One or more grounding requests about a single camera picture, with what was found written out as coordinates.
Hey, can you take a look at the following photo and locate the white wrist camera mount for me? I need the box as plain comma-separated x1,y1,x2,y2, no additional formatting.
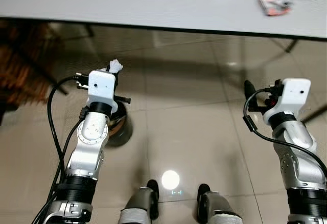
87,70,117,113
263,78,311,120

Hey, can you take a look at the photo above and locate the black round rubbish bin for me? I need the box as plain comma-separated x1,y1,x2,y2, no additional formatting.
105,102,133,148

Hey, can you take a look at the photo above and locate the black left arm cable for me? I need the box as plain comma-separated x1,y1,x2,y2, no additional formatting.
32,73,90,224

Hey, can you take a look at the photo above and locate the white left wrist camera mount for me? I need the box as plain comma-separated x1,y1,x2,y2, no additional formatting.
87,70,117,113

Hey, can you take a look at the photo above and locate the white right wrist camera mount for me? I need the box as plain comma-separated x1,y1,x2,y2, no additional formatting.
263,78,311,120

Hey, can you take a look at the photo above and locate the black table leg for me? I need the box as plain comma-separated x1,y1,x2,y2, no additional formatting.
284,39,298,54
301,104,327,123

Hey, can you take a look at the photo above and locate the white tissue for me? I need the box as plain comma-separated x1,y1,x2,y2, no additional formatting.
106,58,124,74

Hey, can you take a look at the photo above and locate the red and white packet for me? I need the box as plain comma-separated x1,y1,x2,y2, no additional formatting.
258,0,292,16

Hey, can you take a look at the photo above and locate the brown wooden slat rack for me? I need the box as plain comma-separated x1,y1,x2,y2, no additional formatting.
0,20,64,107

